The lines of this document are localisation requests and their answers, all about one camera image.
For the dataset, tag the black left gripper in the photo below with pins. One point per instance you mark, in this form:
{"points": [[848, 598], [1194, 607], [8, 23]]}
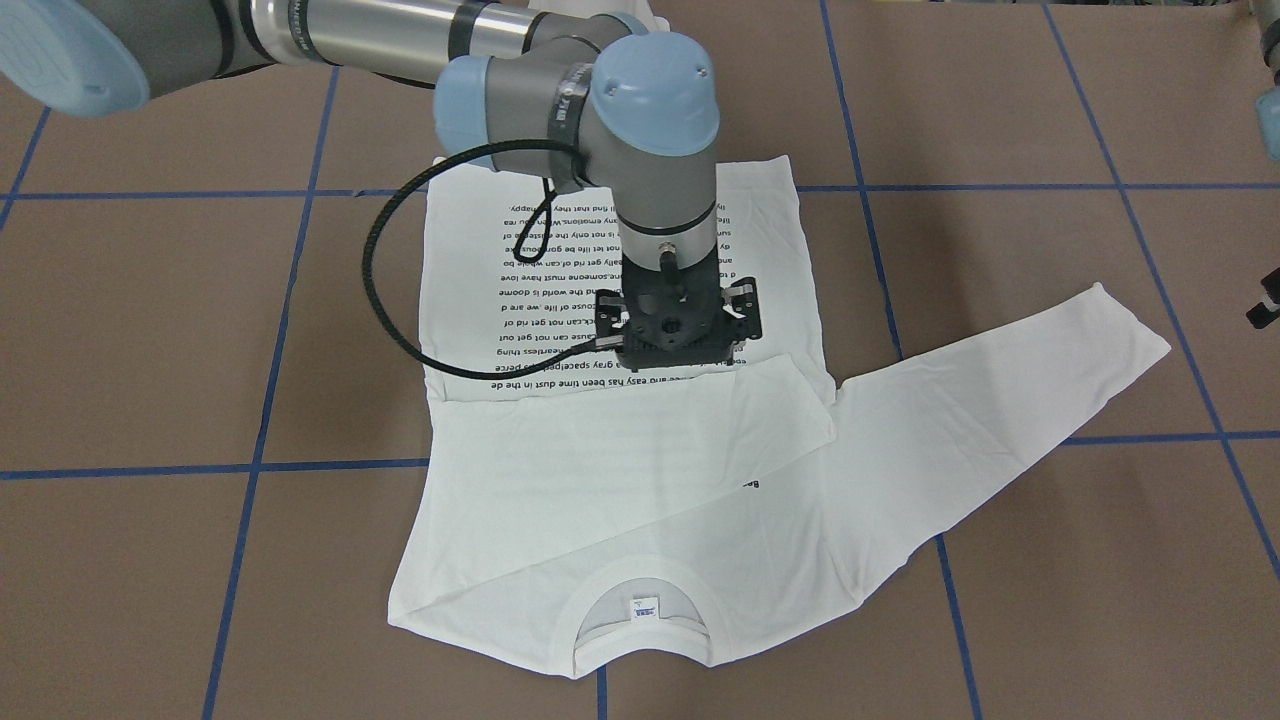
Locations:
{"points": [[1262, 312]]}

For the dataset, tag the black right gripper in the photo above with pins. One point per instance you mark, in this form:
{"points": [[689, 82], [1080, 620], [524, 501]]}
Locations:
{"points": [[743, 314]]}

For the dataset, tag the white long-sleeve printed shirt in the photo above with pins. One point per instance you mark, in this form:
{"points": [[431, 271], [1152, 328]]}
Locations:
{"points": [[716, 512]]}

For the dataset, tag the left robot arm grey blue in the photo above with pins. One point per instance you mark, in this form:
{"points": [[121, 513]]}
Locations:
{"points": [[1266, 107]]}

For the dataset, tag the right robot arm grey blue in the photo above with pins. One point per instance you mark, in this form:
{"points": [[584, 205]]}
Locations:
{"points": [[594, 102]]}

